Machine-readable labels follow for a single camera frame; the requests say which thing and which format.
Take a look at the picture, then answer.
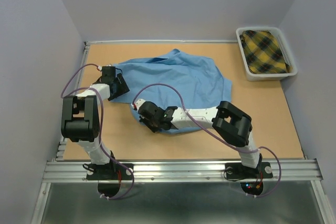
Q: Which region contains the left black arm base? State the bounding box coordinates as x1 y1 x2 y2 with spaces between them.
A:
82 162 132 180

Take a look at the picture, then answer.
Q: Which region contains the light blue long sleeve shirt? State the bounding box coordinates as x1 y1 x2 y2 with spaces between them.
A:
108 48 233 135

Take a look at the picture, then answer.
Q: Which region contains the aluminium mounting rail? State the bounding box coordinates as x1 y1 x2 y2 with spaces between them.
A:
43 159 323 183

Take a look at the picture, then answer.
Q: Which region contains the yellow plaid shirt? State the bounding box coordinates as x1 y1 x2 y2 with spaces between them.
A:
239 30 291 74

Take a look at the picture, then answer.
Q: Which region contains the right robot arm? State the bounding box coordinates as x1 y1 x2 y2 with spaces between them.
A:
133 99 262 177

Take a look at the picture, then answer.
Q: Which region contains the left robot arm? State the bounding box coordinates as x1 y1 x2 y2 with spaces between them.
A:
60 64 129 179

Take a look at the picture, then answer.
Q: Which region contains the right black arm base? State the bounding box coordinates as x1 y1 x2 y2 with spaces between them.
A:
224 162 274 180

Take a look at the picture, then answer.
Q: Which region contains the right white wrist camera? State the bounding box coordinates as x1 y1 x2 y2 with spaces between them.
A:
132 99 146 111

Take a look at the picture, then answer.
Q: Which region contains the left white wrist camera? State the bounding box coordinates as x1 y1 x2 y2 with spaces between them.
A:
97 64 113 71

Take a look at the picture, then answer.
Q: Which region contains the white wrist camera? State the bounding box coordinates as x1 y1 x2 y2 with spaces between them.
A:
97 64 113 71
132 99 146 111

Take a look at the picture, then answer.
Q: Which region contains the white plastic basket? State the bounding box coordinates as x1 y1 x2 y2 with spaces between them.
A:
236 27 298 81

